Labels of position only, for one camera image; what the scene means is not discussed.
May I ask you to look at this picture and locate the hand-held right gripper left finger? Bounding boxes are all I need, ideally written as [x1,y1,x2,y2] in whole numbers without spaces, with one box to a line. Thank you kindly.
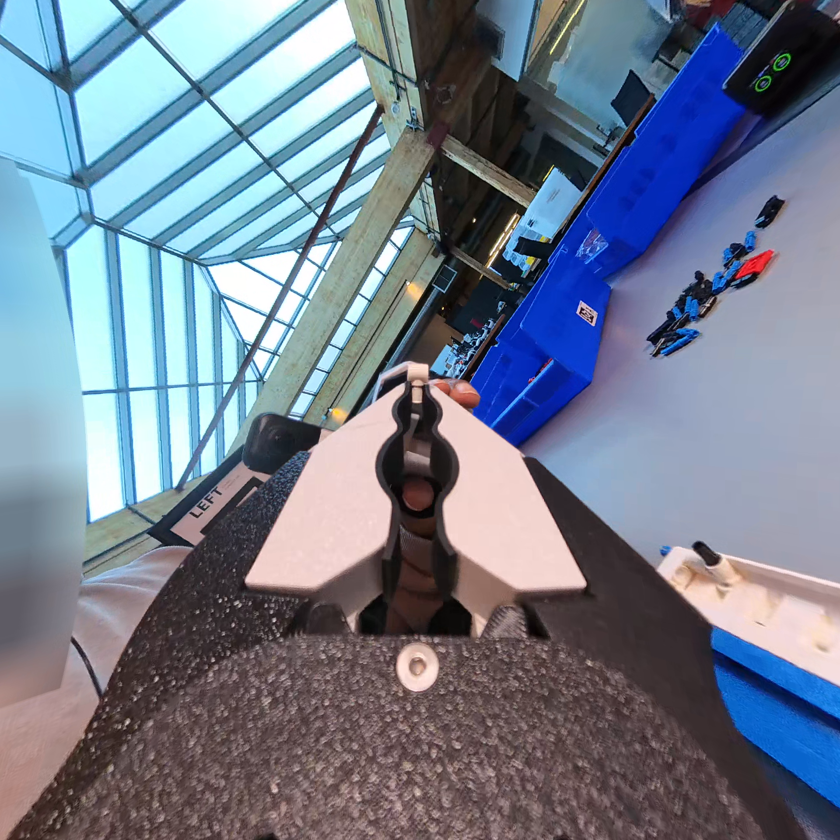
[244,382,414,621]

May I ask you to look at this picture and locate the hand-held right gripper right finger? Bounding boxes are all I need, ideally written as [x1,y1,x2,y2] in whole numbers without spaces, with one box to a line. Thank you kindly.
[423,387,588,622]

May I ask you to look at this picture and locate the blue and white lego panel assembly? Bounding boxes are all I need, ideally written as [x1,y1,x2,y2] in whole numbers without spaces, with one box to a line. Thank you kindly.
[656,541,840,809]

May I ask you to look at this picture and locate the pile of blue black lego pins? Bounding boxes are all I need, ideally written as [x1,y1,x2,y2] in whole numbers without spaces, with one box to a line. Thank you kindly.
[646,196,786,358]

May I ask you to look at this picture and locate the person's left hand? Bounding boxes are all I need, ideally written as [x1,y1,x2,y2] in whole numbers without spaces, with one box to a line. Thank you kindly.
[430,379,481,413]

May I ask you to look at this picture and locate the black framed white sign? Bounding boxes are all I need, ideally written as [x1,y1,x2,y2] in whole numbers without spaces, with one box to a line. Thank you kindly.
[147,451,266,547]

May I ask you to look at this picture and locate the blue plastic parts bin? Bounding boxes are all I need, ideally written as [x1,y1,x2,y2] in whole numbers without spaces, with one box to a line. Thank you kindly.
[469,269,613,448]
[550,23,749,280]

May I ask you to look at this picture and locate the stack of white storage boxes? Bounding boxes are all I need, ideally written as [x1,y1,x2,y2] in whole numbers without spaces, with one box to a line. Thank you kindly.
[504,167,583,265]

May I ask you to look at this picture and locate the person's torso beige hoodie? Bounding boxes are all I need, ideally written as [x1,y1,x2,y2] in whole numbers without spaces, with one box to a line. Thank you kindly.
[0,545,193,837]

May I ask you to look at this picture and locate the black device with green display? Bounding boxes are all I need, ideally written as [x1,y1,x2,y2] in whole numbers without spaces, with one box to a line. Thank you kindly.
[722,0,840,117]

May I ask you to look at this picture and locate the black cord with round end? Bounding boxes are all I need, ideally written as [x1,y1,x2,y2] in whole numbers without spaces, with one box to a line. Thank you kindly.
[69,635,107,698]

